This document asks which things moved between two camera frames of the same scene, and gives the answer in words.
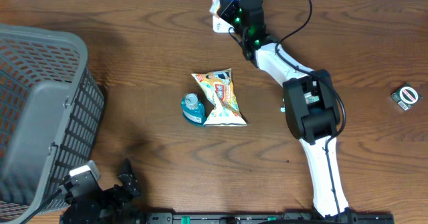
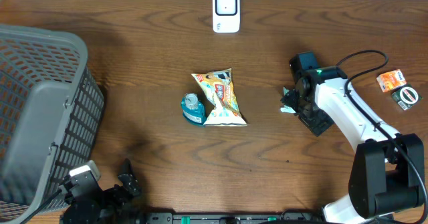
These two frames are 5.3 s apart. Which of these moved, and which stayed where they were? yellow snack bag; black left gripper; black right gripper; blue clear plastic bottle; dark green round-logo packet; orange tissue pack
Moved: black right gripper; orange tissue pack
Stayed: blue clear plastic bottle; yellow snack bag; black left gripper; dark green round-logo packet
